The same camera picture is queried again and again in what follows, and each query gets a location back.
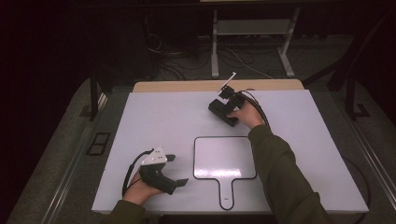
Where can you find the black metal stand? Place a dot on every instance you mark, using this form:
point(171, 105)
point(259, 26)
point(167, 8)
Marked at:
point(350, 96)

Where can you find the person's left hand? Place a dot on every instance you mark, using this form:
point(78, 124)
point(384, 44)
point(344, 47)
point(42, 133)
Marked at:
point(138, 193)

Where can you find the small handheld whiteboard paddle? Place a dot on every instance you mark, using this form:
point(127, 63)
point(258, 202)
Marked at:
point(224, 155)

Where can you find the person's right hand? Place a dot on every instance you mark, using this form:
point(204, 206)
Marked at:
point(250, 116)

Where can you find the black whiteboard eraser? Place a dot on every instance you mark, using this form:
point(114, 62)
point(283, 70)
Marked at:
point(218, 109)

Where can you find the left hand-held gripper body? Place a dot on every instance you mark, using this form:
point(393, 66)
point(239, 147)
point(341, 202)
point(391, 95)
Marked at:
point(154, 159)

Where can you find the white metal stand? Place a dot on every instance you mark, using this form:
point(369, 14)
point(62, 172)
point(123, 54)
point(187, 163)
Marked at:
point(253, 27)

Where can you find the black floor socket frame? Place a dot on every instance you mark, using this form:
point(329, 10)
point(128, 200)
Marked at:
point(98, 143)

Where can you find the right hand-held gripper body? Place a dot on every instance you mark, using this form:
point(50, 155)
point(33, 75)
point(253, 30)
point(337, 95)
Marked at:
point(233, 98)

